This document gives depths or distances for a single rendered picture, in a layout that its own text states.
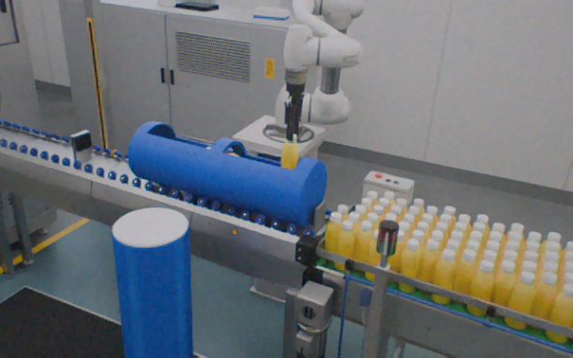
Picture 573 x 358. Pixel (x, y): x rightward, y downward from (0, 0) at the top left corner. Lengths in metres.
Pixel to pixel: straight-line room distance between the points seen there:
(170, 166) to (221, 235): 0.38
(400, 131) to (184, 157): 3.05
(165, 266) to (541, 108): 3.57
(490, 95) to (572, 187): 1.02
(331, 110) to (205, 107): 1.70
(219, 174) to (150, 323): 0.65
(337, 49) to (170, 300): 1.14
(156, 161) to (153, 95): 2.19
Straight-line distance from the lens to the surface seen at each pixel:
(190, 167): 2.33
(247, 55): 3.99
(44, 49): 7.28
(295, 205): 2.10
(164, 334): 2.25
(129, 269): 2.08
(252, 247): 2.32
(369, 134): 5.16
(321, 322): 2.05
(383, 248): 1.74
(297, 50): 2.00
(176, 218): 2.15
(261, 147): 2.81
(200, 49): 4.19
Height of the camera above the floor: 2.11
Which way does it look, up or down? 25 degrees down
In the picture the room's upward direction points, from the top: 3 degrees clockwise
